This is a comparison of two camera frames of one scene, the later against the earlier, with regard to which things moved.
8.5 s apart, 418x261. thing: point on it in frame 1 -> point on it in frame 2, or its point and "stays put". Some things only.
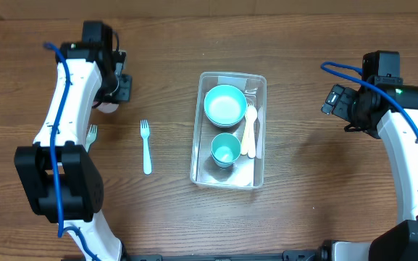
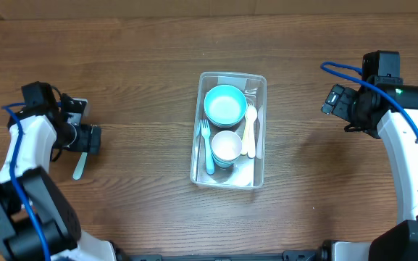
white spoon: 252,114 stays put
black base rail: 313,254 stays put
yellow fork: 244,148 stays put
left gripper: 121,94 -> 81,143
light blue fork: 145,133 -> 209,164
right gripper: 343,96 stays put
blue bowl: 224,106 stays put
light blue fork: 260,133 stays put
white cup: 108,107 -> 227,145
